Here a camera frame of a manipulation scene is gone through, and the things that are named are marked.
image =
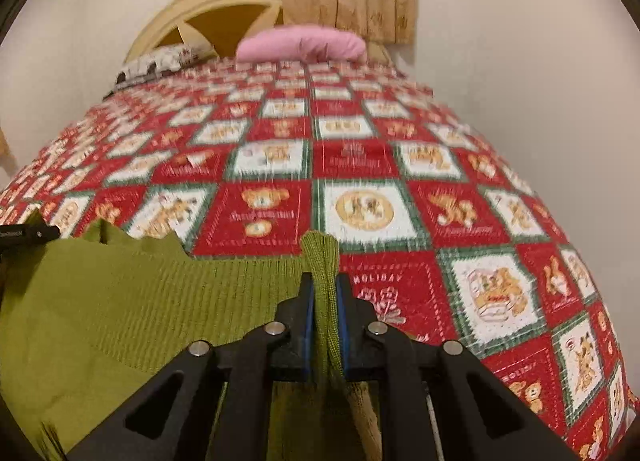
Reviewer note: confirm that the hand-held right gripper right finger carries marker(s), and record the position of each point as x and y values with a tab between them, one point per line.
342	311

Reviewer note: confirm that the pink pillow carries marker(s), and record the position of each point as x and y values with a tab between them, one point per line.
300	43

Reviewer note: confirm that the red checked printed blanket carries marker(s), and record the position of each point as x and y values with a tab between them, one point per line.
360	166

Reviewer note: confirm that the white patterned pillow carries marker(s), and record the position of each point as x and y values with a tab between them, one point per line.
155	63

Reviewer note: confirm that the green orange cream striped sweater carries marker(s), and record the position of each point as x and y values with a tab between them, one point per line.
125	301

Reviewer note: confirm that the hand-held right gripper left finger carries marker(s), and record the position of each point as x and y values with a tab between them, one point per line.
309	301

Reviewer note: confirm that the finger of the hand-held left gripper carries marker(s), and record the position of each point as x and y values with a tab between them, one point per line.
30	233

